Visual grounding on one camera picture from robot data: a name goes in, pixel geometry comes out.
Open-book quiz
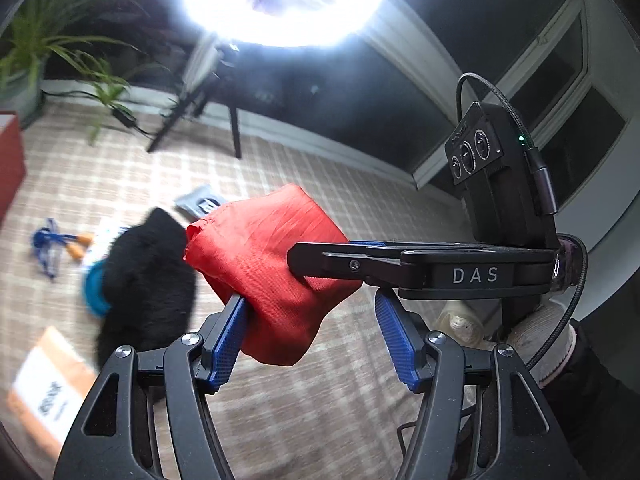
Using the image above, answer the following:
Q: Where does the black tripod stand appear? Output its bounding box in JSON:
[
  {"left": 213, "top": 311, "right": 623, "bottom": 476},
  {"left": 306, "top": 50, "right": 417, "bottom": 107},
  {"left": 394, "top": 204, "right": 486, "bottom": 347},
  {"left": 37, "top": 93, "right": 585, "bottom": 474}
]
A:
[{"left": 146, "top": 37, "right": 242, "bottom": 159}]

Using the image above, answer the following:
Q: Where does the orange earplugs blue cord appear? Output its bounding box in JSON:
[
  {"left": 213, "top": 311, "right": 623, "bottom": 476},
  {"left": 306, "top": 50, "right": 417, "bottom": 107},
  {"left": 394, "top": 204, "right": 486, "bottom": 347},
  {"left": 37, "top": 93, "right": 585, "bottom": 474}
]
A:
[{"left": 30, "top": 216, "right": 96, "bottom": 280}]

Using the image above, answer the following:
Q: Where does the grey wet wipe sachet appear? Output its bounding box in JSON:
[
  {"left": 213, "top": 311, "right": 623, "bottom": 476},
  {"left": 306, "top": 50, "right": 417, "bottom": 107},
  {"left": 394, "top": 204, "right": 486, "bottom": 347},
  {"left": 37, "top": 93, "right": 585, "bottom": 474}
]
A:
[{"left": 175, "top": 184, "right": 227, "bottom": 221}]

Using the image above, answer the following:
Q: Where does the black knit glove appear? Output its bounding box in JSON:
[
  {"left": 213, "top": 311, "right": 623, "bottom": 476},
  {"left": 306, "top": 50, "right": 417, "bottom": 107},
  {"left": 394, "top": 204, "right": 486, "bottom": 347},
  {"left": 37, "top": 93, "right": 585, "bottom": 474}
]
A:
[{"left": 96, "top": 208, "right": 196, "bottom": 367}]

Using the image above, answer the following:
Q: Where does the black usb cable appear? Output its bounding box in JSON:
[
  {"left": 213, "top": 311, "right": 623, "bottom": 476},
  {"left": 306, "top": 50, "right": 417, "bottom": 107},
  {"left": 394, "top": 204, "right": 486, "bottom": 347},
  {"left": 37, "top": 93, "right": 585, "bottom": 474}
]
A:
[{"left": 455, "top": 71, "right": 589, "bottom": 376}]

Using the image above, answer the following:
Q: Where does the red cardboard box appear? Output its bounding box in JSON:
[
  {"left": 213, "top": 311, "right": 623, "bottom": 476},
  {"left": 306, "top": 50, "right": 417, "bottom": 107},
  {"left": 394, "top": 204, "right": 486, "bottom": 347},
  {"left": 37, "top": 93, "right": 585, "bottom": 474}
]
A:
[{"left": 0, "top": 112, "right": 26, "bottom": 221}]

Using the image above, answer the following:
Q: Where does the red fabric pouch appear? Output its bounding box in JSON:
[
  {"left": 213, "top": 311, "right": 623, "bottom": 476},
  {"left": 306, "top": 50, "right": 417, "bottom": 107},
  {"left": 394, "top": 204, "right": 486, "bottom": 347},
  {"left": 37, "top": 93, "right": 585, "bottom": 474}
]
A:
[{"left": 183, "top": 184, "right": 362, "bottom": 366}]

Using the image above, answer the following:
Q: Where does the large potted green plant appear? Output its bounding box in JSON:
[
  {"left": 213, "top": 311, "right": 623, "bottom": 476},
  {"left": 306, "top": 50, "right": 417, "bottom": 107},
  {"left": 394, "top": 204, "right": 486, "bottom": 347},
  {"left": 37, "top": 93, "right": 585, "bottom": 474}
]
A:
[{"left": 1, "top": 0, "right": 138, "bottom": 128}]

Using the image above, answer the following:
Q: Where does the black inline cable switch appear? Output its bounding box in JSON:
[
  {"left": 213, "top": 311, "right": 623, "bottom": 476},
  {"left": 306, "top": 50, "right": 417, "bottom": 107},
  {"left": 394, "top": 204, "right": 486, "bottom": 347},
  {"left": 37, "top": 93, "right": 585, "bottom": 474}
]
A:
[{"left": 111, "top": 106, "right": 138, "bottom": 129}]

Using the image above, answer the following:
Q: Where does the orange tissue pack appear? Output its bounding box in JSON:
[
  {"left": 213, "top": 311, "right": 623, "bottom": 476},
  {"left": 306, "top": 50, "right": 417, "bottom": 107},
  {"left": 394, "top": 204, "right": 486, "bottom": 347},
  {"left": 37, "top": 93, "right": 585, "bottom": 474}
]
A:
[{"left": 6, "top": 326, "right": 96, "bottom": 458}]

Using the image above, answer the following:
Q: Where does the small green plant shoot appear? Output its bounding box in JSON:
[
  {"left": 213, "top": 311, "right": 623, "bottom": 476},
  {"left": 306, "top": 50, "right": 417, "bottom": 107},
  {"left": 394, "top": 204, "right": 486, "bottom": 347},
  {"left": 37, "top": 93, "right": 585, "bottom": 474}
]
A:
[{"left": 44, "top": 54, "right": 172, "bottom": 146}]

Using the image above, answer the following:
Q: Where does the white gloved right hand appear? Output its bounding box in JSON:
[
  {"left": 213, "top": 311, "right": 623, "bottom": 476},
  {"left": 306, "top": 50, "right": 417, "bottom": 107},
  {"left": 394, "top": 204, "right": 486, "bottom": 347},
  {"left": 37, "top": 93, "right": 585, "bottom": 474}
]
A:
[{"left": 434, "top": 299, "right": 577, "bottom": 388}]

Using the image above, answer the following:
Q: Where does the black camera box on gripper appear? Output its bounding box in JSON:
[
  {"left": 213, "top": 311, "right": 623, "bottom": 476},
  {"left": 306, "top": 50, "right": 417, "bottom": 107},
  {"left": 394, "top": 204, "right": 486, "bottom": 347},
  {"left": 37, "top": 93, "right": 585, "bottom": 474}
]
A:
[{"left": 445, "top": 102, "right": 560, "bottom": 249}]

